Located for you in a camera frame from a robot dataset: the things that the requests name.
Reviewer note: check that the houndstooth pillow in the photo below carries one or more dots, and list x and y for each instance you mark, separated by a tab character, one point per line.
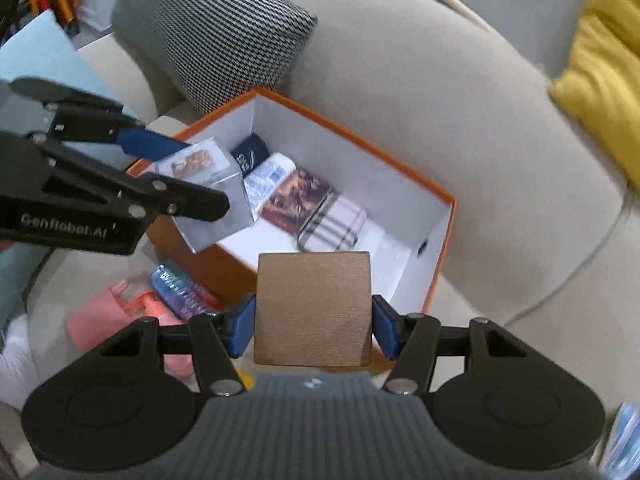
210	35

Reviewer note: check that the beige sofa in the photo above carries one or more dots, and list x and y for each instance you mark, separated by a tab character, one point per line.
450	110

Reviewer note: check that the light blue pillow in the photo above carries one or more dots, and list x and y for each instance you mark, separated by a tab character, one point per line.
35	50

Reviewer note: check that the clear plastic cube box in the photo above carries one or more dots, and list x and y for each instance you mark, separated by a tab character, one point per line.
215	220

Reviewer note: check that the light blue printed item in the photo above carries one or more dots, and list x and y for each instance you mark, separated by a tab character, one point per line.
625	440

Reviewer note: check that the small yellow item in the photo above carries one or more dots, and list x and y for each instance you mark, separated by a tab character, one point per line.
244	379

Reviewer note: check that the white cloth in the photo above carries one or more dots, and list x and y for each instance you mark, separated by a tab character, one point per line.
17	365

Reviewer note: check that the pink cylindrical bottle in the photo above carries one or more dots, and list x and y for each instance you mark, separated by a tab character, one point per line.
177	364

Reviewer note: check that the plaid white box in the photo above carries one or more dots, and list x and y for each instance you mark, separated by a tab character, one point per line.
332	225

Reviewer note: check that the brown cube box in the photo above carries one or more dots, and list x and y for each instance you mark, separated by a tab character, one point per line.
312	310

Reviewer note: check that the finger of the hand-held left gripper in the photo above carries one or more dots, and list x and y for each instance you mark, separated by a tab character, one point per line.
145	142
190	202

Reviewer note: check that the yellow pillow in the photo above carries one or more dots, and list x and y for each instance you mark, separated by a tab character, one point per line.
610	60

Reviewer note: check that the dark red printed box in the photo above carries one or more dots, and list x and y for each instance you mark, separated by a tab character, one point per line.
295	200

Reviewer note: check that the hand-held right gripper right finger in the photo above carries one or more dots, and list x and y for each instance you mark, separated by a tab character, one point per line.
382	325

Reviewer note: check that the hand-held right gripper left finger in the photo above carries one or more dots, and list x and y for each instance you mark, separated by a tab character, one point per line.
242	325

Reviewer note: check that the black shampoo bottle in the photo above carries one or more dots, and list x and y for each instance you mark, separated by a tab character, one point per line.
250	152

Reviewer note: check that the white lotion tube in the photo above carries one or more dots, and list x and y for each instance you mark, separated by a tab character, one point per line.
270	175

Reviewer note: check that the orange cardboard box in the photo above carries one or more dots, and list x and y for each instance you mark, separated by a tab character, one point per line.
350	170

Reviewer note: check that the blue printed packet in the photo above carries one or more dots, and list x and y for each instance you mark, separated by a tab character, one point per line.
180	290

